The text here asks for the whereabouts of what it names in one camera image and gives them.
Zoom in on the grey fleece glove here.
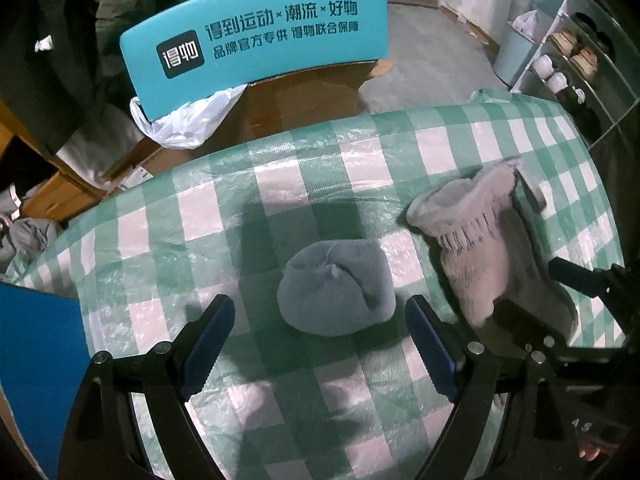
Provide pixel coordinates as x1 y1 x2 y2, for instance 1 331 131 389
406 157 578 352

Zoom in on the blue-grey sock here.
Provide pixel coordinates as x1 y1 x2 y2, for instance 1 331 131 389
277 240 396 337

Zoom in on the person's right hand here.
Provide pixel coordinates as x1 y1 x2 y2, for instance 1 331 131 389
578 440 611 463

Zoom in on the green checkered tablecloth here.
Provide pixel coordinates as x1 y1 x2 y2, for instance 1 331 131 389
1 90 622 479

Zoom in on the blue cardboard box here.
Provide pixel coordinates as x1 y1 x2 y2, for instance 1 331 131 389
1 284 90 479

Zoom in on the wooden louvered wardrobe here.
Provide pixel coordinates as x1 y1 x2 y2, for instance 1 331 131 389
1 103 106 222

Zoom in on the grey clothes pile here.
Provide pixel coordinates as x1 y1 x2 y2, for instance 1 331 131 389
1 184 63 280

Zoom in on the white plastic bag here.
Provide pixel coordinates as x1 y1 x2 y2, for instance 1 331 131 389
129 84 247 150

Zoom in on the metal shoe rack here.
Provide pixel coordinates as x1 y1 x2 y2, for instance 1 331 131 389
512 0 639 148

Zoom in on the dark hanging jacket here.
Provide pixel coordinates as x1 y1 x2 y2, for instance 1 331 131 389
1 0 130 157

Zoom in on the teal printed box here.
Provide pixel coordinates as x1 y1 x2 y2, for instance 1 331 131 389
119 0 388 120

